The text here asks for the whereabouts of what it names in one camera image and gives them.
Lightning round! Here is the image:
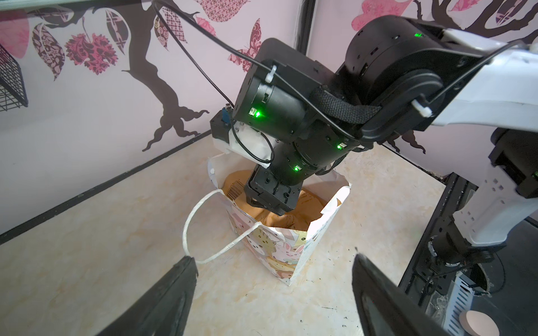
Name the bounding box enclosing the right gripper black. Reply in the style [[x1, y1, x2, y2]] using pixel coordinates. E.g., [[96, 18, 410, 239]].
[[244, 165, 303, 216]]

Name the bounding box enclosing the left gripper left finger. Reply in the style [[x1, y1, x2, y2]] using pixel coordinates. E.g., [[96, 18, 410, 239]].
[[99, 256, 198, 335]]

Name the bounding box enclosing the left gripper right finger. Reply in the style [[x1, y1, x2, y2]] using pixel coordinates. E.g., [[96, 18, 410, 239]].
[[352, 253, 448, 335]]

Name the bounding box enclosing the white patterned paper bag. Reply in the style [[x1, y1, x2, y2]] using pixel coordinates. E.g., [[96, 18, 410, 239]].
[[182, 153, 351, 285]]

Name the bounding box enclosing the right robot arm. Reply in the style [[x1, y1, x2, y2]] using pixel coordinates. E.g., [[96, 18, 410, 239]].
[[233, 15, 537, 269]]

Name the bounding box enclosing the beige round object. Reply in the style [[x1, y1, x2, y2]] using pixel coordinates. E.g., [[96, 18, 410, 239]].
[[459, 310, 500, 336]]

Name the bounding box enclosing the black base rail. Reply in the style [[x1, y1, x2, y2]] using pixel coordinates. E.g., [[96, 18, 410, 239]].
[[398, 173, 538, 312]]

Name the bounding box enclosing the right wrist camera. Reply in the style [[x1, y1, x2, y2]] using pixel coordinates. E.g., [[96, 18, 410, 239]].
[[209, 107, 274, 159]]

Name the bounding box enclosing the white slotted cable duct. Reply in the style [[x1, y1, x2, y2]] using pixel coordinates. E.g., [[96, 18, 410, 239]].
[[442, 275, 474, 336]]

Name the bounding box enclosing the black wire basket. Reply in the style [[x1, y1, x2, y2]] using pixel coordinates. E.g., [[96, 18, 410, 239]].
[[0, 46, 28, 111]]

